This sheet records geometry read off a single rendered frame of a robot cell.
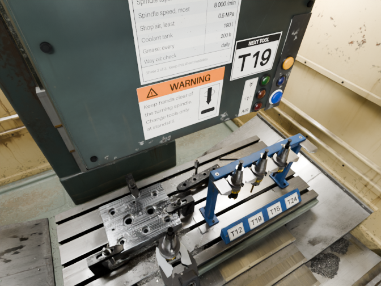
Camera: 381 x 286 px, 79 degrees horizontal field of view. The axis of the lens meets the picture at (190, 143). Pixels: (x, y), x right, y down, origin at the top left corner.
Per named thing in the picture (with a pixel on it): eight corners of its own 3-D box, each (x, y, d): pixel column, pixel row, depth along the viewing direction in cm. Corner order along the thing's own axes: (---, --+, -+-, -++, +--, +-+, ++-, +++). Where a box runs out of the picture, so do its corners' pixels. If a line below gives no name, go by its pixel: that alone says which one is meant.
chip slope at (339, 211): (347, 233, 133) (373, 211, 114) (251, 301, 109) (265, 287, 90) (250, 137, 187) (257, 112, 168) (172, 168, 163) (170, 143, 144)
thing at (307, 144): (320, 150, 97) (320, 149, 96) (310, 155, 95) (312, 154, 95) (307, 140, 101) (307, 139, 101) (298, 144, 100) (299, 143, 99)
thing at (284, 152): (283, 153, 93) (288, 141, 89) (289, 161, 90) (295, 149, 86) (273, 155, 92) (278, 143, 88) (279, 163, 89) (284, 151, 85)
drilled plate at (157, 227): (181, 227, 100) (181, 222, 96) (115, 261, 90) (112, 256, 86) (160, 188, 114) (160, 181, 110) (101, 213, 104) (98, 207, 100)
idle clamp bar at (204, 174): (221, 176, 124) (222, 169, 120) (180, 199, 114) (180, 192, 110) (215, 170, 127) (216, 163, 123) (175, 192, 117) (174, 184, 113)
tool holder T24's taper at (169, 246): (173, 235, 69) (174, 224, 64) (179, 249, 66) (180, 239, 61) (159, 240, 67) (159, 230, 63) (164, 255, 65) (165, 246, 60)
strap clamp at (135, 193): (143, 205, 111) (139, 188, 101) (136, 209, 110) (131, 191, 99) (134, 185, 119) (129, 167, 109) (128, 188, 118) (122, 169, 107)
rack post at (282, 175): (288, 185, 122) (311, 146, 100) (281, 189, 120) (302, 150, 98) (275, 171, 128) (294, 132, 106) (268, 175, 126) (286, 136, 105)
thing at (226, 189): (235, 192, 82) (235, 190, 81) (222, 198, 80) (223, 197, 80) (224, 177, 86) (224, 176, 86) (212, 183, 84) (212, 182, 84)
